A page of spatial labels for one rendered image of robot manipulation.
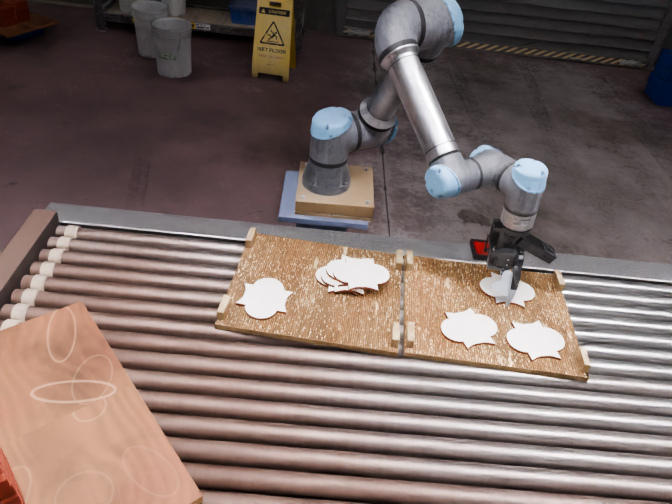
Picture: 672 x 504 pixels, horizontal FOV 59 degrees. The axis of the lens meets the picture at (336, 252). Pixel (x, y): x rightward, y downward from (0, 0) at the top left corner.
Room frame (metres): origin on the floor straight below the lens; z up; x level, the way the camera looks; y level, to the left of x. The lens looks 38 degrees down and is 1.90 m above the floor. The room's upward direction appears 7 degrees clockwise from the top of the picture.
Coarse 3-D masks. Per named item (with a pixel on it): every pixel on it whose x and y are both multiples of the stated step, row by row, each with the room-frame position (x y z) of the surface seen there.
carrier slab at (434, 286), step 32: (416, 256) 1.24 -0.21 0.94; (416, 288) 1.11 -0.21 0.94; (448, 288) 1.13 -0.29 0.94; (544, 288) 1.18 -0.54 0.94; (416, 320) 1.00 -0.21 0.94; (512, 320) 1.04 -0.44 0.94; (544, 320) 1.05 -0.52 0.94; (416, 352) 0.90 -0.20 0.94; (448, 352) 0.91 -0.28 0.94; (480, 352) 0.92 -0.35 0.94; (512, 352) 0.94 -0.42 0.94
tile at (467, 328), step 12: (444, 312) 1.03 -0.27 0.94; (468, 312) 1.04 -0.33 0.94; (444, 324) 0.99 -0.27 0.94; (456, 324) 0.99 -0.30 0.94; (468, 324) 1.00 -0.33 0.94; (480, 324) 1.00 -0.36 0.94; (492, 324) 1.01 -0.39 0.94; (444, 336) 0.95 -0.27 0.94; (456, 336) 0.95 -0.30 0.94; (468, 336) 0.96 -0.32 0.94; (480, 336) 0.96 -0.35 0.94; (492, 336) 0.97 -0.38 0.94; (468, 348) 0.92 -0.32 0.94
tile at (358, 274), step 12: (348, 264) 1.13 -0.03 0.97; (360, 264) 1.13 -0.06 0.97; (372, 264) 1.14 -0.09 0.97; (336, 276) 1.08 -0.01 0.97; (348, 276) 1.08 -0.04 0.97; (360, 276) 1.09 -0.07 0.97; (372, 276) 1.09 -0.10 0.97; (384, 276) 1.10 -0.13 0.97; (348, 288) 1.05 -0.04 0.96; (360, 288) 1.05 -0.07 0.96; (372, 288) 1.05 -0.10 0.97
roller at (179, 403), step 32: (224, 416) 0.69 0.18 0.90; (256, 416) 0.70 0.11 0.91; (288, 416) 0.71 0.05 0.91; (320, 416) 0.71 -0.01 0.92; (352, 416) 0.72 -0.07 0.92; (384, 416) 0.73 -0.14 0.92; (416, 416) 0.74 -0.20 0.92; (576, 448) 0.73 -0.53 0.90; (608, 448) 0.73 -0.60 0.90; (640, 448) 0.74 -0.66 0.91
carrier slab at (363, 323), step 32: (256, 256) 1.15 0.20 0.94; (288, 256) 1.17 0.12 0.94; (320, 256) 1.19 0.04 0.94; (352, 256) 1.20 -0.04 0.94; (384, 256) 1.22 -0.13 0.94; (288, 288) 1.05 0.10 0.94; (320, 288) 1.06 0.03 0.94; (384, 288) 1.10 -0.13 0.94; (224, 320) 0.92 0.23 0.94; (256, 320) 0.93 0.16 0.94; (288, 320) 0.94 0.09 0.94; (320, 320) 0.96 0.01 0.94; (352, 320) 0.97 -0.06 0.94; (384, 320) 0.98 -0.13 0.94; (384, 352) 0.89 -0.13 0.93
